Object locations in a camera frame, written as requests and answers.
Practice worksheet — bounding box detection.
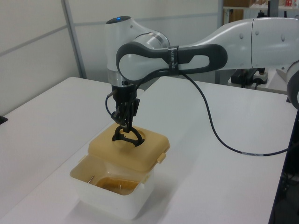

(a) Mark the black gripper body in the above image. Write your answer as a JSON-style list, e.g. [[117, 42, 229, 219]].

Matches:
[[111, 84, 139, 104]]

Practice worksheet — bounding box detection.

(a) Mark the beige lid with black handle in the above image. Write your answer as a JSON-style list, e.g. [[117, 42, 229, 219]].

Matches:
[[88, 125, 170, 173]]

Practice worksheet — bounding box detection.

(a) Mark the white plastic tool case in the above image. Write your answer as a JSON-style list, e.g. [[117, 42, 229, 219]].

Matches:
[[70, 153, 155, 220]]

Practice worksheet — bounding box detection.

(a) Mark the black power box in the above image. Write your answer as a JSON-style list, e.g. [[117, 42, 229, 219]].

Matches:
[[231, 69, 255, 88]]

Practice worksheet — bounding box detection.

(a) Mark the white emergency stop button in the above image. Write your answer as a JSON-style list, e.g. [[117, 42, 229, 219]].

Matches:
[[253, 70, 268, 85]]

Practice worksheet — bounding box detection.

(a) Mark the wooden shelf unit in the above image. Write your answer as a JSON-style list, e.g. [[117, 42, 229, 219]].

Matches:
[[223, 0, 299, 24]]

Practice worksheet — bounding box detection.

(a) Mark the black strap round arm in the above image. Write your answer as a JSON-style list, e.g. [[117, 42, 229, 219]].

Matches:
[[167, 45, 180, 76]]

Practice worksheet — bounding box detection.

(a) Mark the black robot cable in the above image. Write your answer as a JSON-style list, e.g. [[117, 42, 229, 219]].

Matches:
[[104, 70, 292, 156]]

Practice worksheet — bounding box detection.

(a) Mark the grey partition post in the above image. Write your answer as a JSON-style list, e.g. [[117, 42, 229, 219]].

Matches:
[[217, 0, 225, 27]]

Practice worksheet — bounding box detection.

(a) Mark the black equipment frame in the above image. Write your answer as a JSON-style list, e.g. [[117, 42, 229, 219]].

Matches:
[[268, 112, 299, 224]]

